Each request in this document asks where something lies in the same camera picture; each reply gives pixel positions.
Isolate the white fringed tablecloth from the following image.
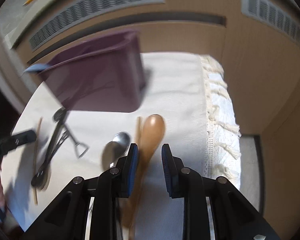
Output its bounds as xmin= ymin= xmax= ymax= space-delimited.
xmin=11 ymin=52 xmax=242 ymax=240

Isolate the wooden chopstick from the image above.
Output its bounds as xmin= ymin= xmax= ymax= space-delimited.
xmin=33 ymin=117 xmax=43 ymax=206
xmin=136 ymin=116 xmax=142 ymax=153

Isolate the long grey vent grille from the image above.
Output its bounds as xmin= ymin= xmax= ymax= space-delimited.
xmin=27 ymin=0 xmax=165 ymax=53

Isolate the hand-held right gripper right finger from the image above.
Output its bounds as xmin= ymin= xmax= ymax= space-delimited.
xmin=161 ymin=144 xmax=282 ymax=240

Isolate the purple plastic utensil container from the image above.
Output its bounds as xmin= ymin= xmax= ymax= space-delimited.
xmin=37 ymin=29 xmax=150 ymax=113

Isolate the metal shovel-shaped spoon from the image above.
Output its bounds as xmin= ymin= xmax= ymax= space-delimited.
xmin=52 ymin=115 xmax=90 ymax=159

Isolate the shiny metal spoon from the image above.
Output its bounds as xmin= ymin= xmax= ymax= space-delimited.
xmin=101 ymin=132 xmax=131 ymax=172

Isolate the brown wooden spoon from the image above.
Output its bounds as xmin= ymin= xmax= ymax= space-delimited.
xmin=121 ymin=114 xmax=165 ymax=233

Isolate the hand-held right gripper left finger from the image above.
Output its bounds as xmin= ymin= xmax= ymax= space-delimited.
xmin=24 ymin=143 xmax=139 ymax=240

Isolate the silver textured-handle utensil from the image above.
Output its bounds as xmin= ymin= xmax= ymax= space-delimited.
xmin=31 ymin=120 xmax=65 ymax=188

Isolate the blue spatula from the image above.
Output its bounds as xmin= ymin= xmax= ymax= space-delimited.
xmin=21 ymin=64 xmax=50 ymax=77

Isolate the short grey vent grille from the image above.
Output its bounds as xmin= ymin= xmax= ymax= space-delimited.
xmin=241 ymin=0 xmax=300 ymax=48

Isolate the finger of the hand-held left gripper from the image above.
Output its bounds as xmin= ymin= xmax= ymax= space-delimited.
xmin=10 ymin=129 xmax=37 ymax=153

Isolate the beige counter cabinet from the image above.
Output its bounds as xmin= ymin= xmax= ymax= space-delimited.
xmin=0 ymin=0 xmax=300 ymax=240

